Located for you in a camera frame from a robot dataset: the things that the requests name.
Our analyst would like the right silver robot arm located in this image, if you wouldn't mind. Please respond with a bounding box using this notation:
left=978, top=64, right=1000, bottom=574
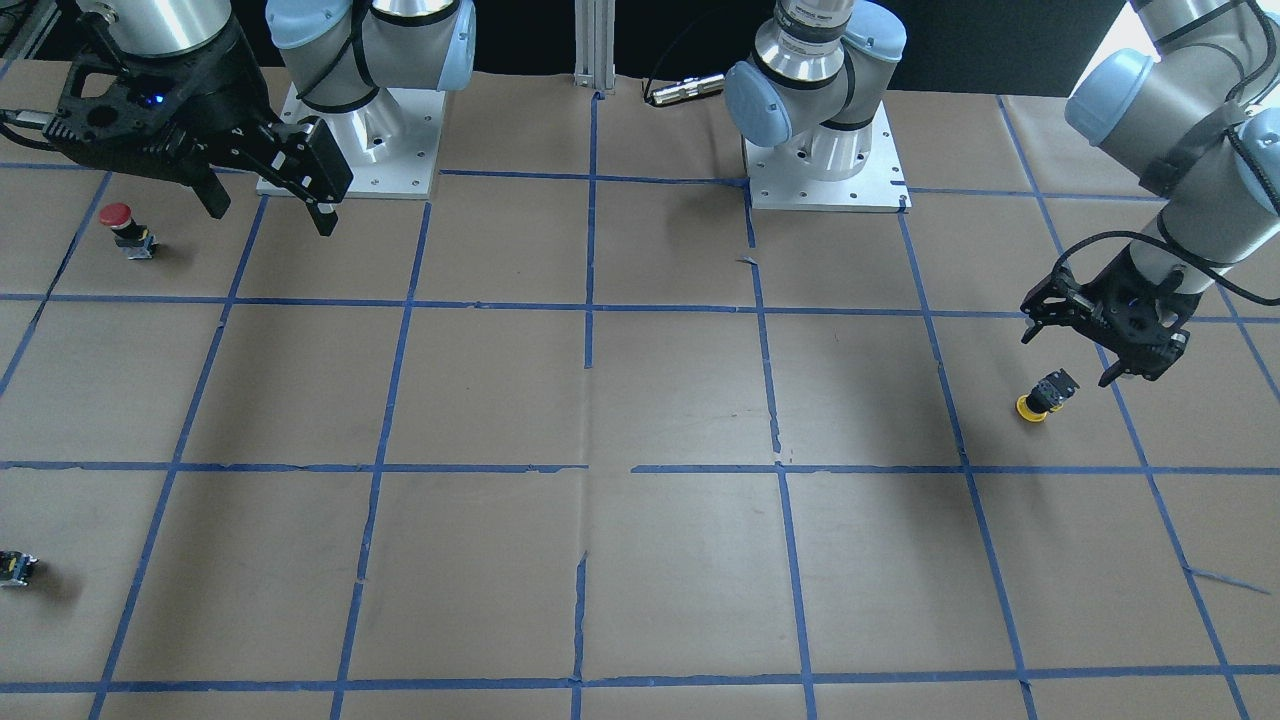
left=3, top=1, right=477, bottom=236

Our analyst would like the small black switch block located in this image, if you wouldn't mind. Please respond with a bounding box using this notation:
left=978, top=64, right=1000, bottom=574
left=0, top=550, right=40, bottom=588

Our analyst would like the aluminium frame post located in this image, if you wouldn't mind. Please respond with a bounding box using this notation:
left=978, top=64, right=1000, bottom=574
left=573, top=0, right=616, bottom=95

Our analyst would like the yellow push button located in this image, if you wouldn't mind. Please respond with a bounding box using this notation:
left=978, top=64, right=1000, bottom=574
left=1015, top=369, right=1080, bottom=423

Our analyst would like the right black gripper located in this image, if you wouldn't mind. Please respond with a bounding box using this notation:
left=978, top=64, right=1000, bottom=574
left=42, top=20, right=355, bottom=237

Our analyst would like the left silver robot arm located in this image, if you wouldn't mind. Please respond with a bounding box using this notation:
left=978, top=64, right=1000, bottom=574
left=724, top=1, right=1277, bottom=386

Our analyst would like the silver cable connector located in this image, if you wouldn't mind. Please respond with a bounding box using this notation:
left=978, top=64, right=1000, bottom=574
left=646, top=73, right=724, bottom=108

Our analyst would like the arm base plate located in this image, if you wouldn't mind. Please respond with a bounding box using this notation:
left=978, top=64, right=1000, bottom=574
left=742, top=104, right=913, bottom=213
left=256, top=82, right=445, bottom=201

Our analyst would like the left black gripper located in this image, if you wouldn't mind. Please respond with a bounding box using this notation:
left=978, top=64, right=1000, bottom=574
left=1020, top=250, right=1201, bottom=388

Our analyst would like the red push button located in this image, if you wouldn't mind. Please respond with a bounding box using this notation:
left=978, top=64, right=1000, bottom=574
left=97, top=202, right=156, bottom=260

